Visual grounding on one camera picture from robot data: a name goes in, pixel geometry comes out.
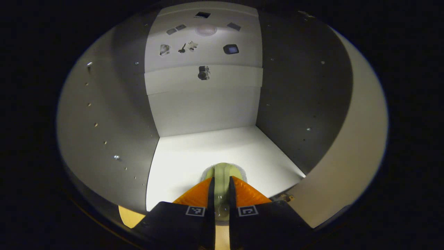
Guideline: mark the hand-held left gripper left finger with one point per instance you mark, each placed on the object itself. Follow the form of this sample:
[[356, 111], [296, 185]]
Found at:
[[210, 225]]

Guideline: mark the dark grey cabinet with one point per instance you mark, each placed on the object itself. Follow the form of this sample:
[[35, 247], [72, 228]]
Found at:
[[118, 104]]

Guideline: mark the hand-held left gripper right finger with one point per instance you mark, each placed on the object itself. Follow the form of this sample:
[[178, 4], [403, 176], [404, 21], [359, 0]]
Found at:
[[233, 229]]

